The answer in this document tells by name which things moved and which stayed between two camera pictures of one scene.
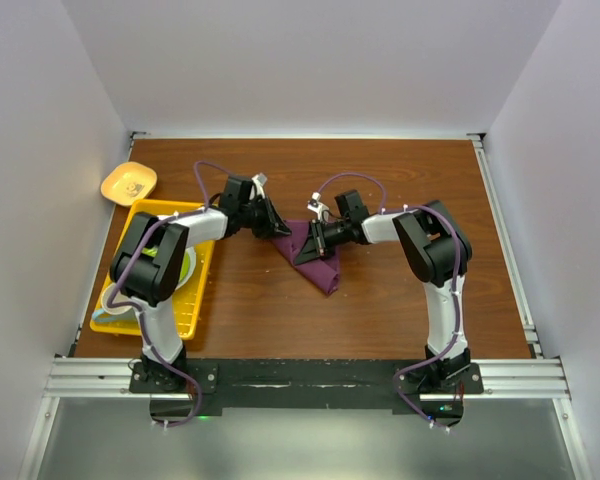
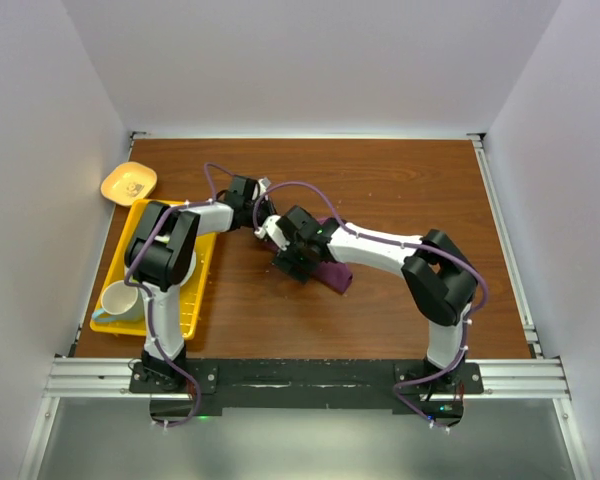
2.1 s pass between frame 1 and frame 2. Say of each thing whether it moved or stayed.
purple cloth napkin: moved
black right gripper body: moved
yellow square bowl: stayed
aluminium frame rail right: stayed
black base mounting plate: stayed
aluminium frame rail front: stayed
